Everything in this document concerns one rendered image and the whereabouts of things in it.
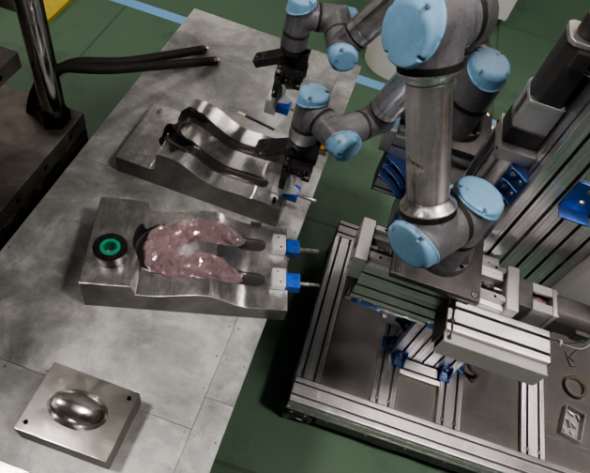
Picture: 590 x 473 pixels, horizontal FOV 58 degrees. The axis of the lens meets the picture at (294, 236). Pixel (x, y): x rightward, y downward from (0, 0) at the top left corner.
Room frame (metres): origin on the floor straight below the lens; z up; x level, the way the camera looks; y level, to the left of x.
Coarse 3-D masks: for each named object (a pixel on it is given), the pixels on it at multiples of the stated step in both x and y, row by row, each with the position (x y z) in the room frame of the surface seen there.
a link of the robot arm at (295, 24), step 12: (288, 0) 1.30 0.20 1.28; (300, 0) 1.28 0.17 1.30; (312, 0) 1.30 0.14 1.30; (288, 12) 1.28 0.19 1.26; (300, 12) 1.28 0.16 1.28; (312, 12) 1.30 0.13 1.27; (288, 24) 1.28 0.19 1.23; (300, 24) 1.28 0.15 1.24; (312, 24) 1.29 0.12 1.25; (288, 36) 1.28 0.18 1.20; (300, 36) 1.28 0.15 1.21
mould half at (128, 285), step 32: (96, 224) 0.70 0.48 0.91; (128, 224) 0.73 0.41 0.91; (224, 256) 0.74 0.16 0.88; (256, 256) 0.79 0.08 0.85; (96, 288) 0.55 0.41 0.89; (128, 288) 0.57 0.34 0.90; (160, 288) 0.61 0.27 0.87; (192, 288) 0.62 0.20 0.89; (224, 288) 0.66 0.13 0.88; (256, 288) 0.70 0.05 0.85
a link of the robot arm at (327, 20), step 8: (320, 8) 1.31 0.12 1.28; (328, 8) 1.32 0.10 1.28; (336, 8) 1.33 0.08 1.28; (344, 8) 1.34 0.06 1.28; (352, 8) 1.35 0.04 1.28; (320, 16) 1.30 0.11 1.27; (328, 16) 1.31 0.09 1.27; (336, 16) 1.30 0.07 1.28; (344, 16) 1.31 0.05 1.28; (352, 16) 1.33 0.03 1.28; (320, 24) 1.29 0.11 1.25; (328, 24) 1.28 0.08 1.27; (320, 32) 1.31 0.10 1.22
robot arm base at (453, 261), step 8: (472, 248) 0.82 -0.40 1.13; (448, 256) 0.79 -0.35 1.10; (456, 256) 0.80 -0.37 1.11; (464, 256) 0.81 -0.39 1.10; (472, 256) 0.83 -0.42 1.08; (440, 264) 0.78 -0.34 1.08; (448, 264) 0.79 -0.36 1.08; (456, 264) 0.79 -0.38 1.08; (464, 264) 0.81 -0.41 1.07; (432, 272) 0.78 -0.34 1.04; (440, 272) 0.78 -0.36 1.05; (448, 272) 0.78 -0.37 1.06; (456, 272) 0.79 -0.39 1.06
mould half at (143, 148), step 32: (160, 128) 1.13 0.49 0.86; (192, 128) 1.10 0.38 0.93; (224, 128) 1.17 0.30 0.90; (128, 160) 0.97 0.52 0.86; (160, 160) 0.96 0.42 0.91; (192, 160) 0.99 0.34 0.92; (224, 160) 1.06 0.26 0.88; (256, 160) 1.10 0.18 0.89; (192, 192) 0.96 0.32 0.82; (224, 192) 0.96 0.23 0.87; (256, 192) 0.98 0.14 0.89
